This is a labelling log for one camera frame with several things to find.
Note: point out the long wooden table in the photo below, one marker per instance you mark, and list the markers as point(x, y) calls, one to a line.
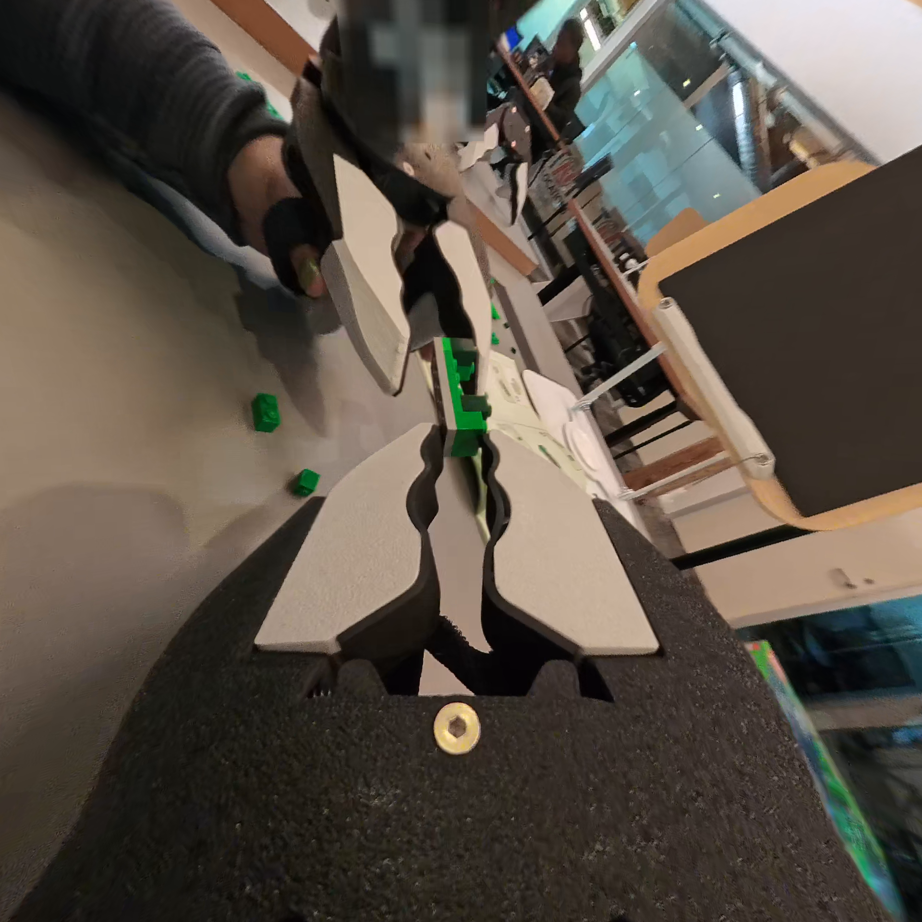
point(605, 245)

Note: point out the person's left forearm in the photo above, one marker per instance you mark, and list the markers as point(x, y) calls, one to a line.
point(122, 86)

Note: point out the person's left hand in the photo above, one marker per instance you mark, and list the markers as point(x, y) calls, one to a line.
point(252, 194)

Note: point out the black computer monitor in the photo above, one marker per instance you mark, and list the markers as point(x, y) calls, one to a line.
point(814, 324)

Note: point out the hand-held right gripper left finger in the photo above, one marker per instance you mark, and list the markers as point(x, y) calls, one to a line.
point(353, 562)

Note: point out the spare hand-held gripper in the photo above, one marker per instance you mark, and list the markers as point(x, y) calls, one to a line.
point(515, 158)

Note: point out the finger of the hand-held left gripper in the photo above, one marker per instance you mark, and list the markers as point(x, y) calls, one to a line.
point(464, 281)
point(367, 288)

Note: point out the grey desk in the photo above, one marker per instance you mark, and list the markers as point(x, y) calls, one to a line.
point(108, 432)

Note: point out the small green brick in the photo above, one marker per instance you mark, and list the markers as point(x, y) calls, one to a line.
point(265, 413)
point(305, 483)

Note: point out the open instruction booklet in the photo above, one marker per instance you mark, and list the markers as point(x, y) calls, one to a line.
point(518, 403)

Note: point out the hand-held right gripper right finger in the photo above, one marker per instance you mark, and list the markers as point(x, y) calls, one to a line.
point(569, 569)

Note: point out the green and grey brick assembly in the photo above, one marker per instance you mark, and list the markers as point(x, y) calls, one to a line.
point(461, 403)

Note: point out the white monitor stand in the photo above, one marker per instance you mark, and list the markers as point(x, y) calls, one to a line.
point(648, 410)

